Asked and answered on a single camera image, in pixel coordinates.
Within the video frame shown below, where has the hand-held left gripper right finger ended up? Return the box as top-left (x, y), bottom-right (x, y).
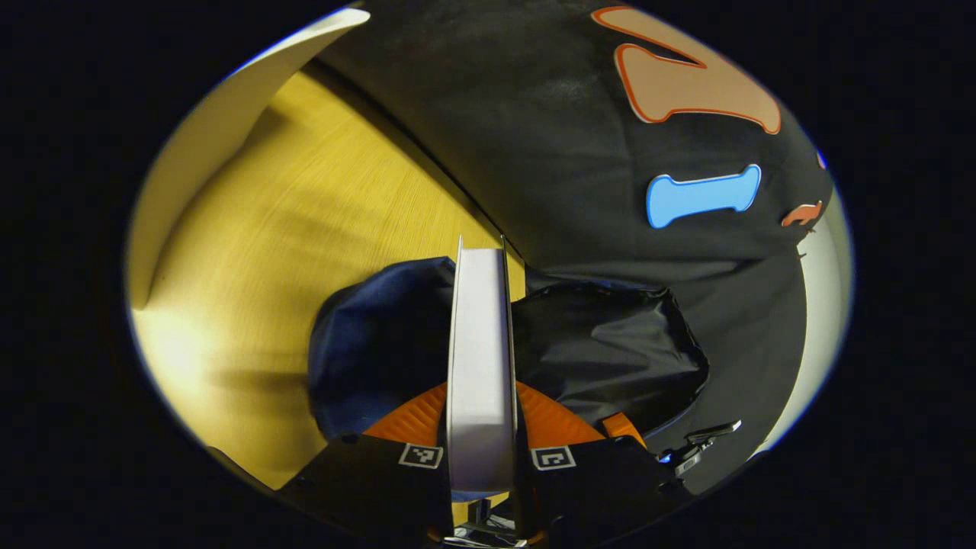
top-left (515, 381), bottom-right (691, 544)

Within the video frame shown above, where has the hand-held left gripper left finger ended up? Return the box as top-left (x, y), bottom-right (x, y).
top-left (278, 381), bottom-right (455, 544)

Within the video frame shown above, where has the blue schoolbag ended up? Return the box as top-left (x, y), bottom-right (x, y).
top-left (307, 257), bottom-right (710, 458)

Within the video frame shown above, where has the dark cover book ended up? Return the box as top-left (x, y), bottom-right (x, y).
top-left (446, 235), bottom-right (521, 493)

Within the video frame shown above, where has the black backdrop cloth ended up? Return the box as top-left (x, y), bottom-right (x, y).
top-left (316, 0), bottom-right (836, 493)

